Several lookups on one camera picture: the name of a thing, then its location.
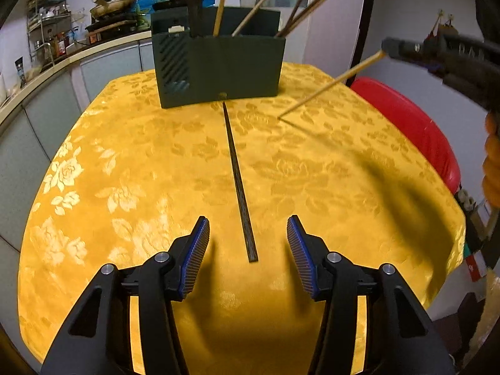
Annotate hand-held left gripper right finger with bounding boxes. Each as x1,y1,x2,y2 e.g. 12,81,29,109
287,216,456,375

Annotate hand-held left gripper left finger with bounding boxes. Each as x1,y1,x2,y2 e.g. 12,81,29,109
41,216,210,375

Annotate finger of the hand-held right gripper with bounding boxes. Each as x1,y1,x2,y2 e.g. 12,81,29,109
381,37,444,72
424,33,489,57

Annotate beige chopstick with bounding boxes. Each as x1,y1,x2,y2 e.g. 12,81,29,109
277,50,387,120
213,0,231,37

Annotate dark textured chopstick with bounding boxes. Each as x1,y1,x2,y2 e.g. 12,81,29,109
222,102,259,263

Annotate thin light brown chopstick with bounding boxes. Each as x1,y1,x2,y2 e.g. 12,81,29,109
285,0,338,38

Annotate dark brown chopstick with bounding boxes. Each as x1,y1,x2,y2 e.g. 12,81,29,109
279,0,334,37
279,0,318,37

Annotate dark green utensil holder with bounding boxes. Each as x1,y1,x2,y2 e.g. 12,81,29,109
150,6,288,109

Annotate person's right hand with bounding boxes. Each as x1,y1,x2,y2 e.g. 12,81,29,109
482,111,500,201

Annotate brown paper bag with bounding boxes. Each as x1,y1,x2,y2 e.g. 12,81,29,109
434,10,458,39

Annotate red plastic chair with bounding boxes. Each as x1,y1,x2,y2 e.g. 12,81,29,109
349,77,462,194

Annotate yellow floral tablecloth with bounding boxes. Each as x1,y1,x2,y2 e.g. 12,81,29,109
17,62,467,375

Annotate printed bag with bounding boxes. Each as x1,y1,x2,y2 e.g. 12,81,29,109
455,187,493,282

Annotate grey base cabinets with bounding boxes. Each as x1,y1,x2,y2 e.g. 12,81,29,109
0,41,157,251

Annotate beige kitchen counter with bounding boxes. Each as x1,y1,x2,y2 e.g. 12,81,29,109
0,27,157,126

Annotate black portable cooktop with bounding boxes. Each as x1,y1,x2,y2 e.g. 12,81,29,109
85,17,151,33

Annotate row of sauce bottles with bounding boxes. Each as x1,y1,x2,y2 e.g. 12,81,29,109
49,31,77,57

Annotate golden pan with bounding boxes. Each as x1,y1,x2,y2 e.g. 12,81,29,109
91,0,137,14

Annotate metal spice rack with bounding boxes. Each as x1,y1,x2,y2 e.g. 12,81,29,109
27,0,75,61

